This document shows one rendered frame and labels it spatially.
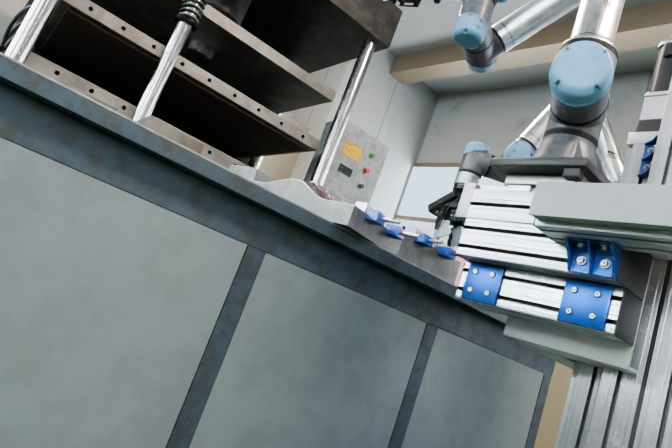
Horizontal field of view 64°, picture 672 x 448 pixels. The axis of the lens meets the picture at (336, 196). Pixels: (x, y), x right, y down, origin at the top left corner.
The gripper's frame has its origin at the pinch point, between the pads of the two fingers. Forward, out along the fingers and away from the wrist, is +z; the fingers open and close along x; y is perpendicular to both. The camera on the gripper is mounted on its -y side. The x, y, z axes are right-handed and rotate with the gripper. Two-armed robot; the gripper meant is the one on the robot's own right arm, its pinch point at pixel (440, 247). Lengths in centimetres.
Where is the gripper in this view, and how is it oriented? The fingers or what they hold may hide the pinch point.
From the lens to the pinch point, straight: 172.2
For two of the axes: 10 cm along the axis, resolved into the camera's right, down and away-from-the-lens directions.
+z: -3.4, 9.1, -2.2
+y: 5.7, 0.1, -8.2
